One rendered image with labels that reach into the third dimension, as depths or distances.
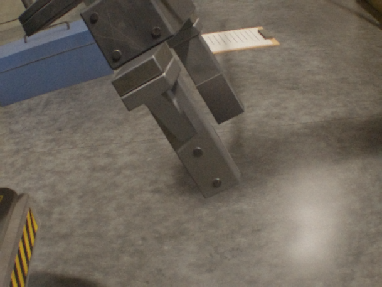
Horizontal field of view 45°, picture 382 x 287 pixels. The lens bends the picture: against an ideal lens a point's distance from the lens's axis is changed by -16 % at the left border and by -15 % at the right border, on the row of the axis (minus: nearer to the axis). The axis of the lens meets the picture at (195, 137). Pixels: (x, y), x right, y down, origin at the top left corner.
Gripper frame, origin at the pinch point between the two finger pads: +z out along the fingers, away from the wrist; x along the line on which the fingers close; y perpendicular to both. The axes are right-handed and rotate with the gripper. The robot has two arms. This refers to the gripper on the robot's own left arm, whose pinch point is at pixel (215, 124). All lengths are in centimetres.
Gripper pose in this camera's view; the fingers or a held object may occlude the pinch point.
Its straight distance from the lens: 40.7
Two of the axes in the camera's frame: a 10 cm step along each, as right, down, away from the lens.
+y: 8.6, -4.3, -2.7
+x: 1.0, -3.8, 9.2
